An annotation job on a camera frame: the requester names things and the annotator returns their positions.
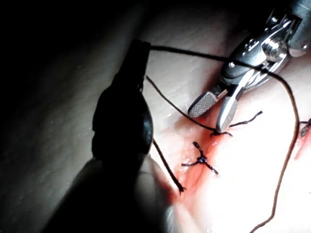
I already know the black stitching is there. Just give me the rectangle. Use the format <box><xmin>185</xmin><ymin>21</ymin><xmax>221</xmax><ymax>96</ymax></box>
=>
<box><xmin>299</xmin><ymin>118</ymin><xmax>311</xmax><ymax>137</ymax></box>
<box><xmin>181</xmin><ymin>110</ymin><xmax>263</xmax><ymax>176</ymax></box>

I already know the left arm needle driver jaw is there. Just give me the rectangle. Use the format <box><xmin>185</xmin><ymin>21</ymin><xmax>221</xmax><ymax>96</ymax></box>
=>
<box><xmin>140</xmin><ymin>42</ymin><xmax>152</xmax><ymax>88</ymax></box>
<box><xmin>116</xmin><ymin>39</ymin><xmax>145</xmax><ymax>85</ymax></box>

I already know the right arm needle driver jaw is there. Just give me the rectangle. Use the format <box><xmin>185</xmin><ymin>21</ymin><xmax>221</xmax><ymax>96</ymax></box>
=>
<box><xmin>216</xmin><ymin>85</ymin><xmax>244</xmax><ymax>133</ymax></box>
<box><xmin>188</xmin><ymin>84</ymin><xmax>230</xmax><ymax>119</ymax></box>

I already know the right arm needle driver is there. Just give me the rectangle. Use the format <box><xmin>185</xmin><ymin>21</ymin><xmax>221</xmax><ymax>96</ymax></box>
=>
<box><xmin>221</xmin><ymin>7</ymin><xmax>310</xmax><ymax>91</ymax></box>

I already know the left arm needle driver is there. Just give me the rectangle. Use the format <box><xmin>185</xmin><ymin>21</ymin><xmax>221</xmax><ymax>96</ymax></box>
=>
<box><xmin>91</xmin><ymin>74</ymin><xmax>154</xmax><ymax>161</ymax></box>

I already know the black thread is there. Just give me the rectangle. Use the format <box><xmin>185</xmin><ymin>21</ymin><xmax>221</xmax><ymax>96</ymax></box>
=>
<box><xmin>145</xmin><ymin>45</ymin><xmax>301</xmax><ymax>233</ymax></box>

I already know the tissue pad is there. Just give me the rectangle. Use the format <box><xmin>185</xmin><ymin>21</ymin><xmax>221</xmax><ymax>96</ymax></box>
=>
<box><xmin>0</xmin><ymin>0</ymin><xmax>311</xmax><ymax>233</ymax></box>

